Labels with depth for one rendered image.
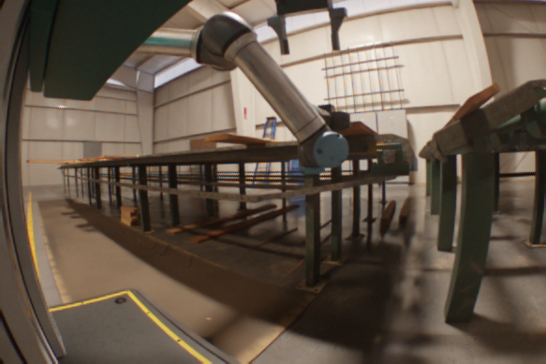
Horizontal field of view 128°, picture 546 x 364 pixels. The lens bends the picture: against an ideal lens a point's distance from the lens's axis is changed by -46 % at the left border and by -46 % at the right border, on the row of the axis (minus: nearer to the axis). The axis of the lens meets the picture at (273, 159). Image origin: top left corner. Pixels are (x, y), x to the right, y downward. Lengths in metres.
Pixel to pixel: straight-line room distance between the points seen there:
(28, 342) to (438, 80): 7.68
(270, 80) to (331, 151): 0.19
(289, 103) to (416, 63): 7.24
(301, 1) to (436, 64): 7.20
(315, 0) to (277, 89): 0.23
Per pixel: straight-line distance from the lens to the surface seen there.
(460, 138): 1.06
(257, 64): 0.54
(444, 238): 2.09
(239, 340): 1.11
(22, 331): 0.33
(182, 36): 0.74
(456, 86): 7.55
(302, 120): 0.51
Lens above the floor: 0.74
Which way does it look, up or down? 1 degrees up
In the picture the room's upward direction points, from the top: 2 degrees counter-clockwise
